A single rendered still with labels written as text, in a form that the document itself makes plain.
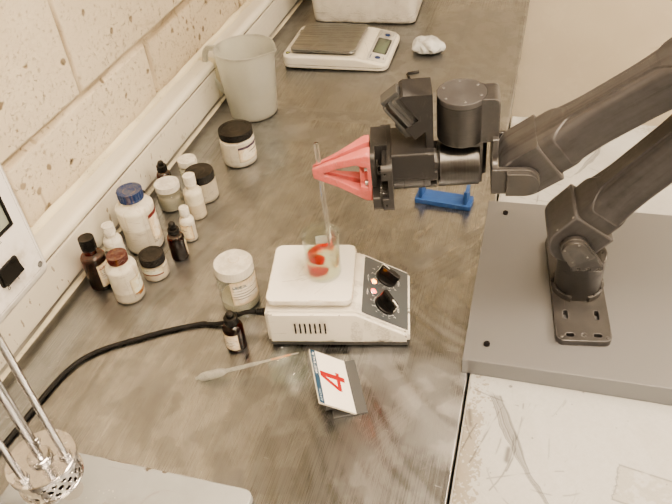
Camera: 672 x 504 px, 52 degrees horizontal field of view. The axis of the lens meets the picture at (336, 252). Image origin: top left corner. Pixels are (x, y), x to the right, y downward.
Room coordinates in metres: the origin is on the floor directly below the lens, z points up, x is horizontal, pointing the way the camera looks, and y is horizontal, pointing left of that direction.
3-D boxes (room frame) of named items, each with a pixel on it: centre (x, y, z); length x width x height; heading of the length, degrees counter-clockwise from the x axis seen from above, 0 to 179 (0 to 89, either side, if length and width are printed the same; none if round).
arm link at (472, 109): (0.70, -0.19, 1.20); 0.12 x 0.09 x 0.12; 78
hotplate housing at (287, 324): (0.73, 0.01, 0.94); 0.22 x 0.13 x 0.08; 82
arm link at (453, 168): (0.71, -0.16, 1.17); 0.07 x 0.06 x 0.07; 84
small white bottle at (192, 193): (1.01, 0.24, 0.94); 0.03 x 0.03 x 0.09
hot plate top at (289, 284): (0.73, 0.04, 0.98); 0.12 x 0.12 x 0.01; 82
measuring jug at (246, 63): (1.39, 0.16, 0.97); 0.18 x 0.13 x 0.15; 64
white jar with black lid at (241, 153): (1.19, 0.17, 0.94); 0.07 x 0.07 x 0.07
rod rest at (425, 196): (0.98, -0.20, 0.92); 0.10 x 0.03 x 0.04; 66
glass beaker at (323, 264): (0.73, 0.02, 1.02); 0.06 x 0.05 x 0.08; 27
